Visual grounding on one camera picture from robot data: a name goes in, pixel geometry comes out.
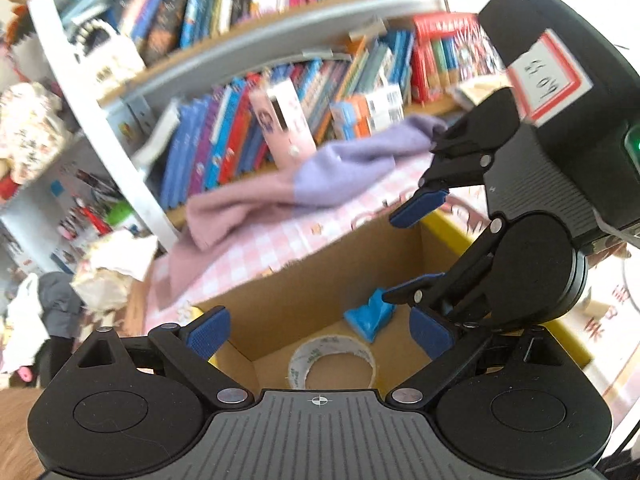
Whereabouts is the row of colourful books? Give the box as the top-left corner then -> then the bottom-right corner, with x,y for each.
115,0 -> 431,61

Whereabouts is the small blue plastic object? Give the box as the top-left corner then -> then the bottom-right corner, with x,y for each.
344,287 -> 396,343

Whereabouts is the white and wooden bookshelf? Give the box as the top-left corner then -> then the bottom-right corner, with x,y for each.
27,0 -> 506,251

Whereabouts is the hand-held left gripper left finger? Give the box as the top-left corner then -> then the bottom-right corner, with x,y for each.
75,306 -> 253,408

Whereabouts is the red boxed book set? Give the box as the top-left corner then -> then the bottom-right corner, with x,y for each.
410,12 -> 506,103

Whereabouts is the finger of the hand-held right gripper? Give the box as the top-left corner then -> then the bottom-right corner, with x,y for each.
382,216 -> 506,332
390,87 -> 523,228

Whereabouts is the clear tape roll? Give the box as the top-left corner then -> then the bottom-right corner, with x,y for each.
287,334 -> 377,392

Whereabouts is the crumpled white paper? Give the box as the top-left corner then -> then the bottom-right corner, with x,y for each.
70,230 -> 160,318

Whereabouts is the tall pink box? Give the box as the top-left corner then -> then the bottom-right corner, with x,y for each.
250,80 -> 317,168

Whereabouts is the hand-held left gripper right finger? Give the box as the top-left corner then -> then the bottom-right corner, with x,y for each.
387,306 -> 576,408

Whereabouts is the orange and white carton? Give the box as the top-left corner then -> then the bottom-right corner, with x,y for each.
332,107 -> 406,140
330,82 -> 405,121

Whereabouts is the green-capped white bottle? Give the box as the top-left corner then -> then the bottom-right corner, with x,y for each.
106,201 -> 147,235

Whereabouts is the row of blue-spined books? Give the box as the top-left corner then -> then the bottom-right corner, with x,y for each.
160,30 -> 416,211

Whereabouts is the white plastic bag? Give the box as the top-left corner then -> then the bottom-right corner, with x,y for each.
0,272 -> 51,376

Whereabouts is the red bottle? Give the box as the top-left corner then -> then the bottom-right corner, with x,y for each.
75,205 -> 115,237

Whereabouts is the pink checked cartoon mat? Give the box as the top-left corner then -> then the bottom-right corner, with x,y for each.
145,175 -> 640,411

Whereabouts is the yellow cardboard box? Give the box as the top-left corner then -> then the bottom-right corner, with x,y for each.
192,209 -> 596,396

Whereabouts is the floral fabric bag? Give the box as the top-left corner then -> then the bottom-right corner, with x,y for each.
0,81 -> 73,186

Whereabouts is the dark grey garment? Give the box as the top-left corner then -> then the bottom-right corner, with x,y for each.
37,271 -> 86,391

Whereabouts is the pink and purple knit cloth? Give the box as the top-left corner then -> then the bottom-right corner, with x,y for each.
165,114 -> 451,311

